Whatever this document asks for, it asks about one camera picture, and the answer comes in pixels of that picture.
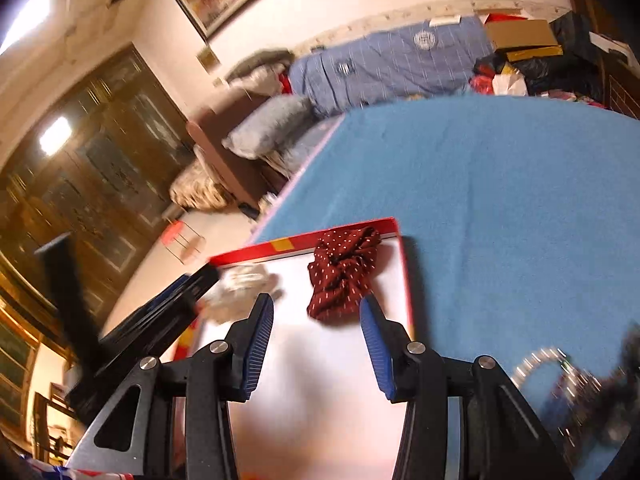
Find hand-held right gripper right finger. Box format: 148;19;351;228
360;294;573;480

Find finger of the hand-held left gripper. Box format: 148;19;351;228
144;264;222;312

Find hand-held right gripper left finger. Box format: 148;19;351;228
67;294;275;480

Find white scrunchie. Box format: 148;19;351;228
200;265;282;323

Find dark red dotted scrunchie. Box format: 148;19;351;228
306;226;383;322

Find red box with white inside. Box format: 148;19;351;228
172;217;416;480

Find red stool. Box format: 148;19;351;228
161;220;207;263

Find beige patterned blanket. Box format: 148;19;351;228
169;160;236;211

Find brown sofa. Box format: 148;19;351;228
186;95;301;211

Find dark wooden wardrobe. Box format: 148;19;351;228
0;42;196;311

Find red white blue striped cloth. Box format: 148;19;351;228
30;465;136;480

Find grey pillow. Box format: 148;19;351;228
221;95;316;160

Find blue cloth cover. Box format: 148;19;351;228
250;91;640;480

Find pile of clothes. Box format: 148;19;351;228
227;50;293;96

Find ceiling light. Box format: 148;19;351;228
0;0;53;53

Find blue striped quilt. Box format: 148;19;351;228
289;14;496;116

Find red and white bags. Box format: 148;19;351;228
470;60;528;96

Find gold flat box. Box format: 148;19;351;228
505;46;563;63

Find brown cardboard box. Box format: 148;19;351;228
484;19;558;53

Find black bag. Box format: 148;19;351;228
520;10;608;106

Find clear bead bracelet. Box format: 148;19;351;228
514;345;601;396

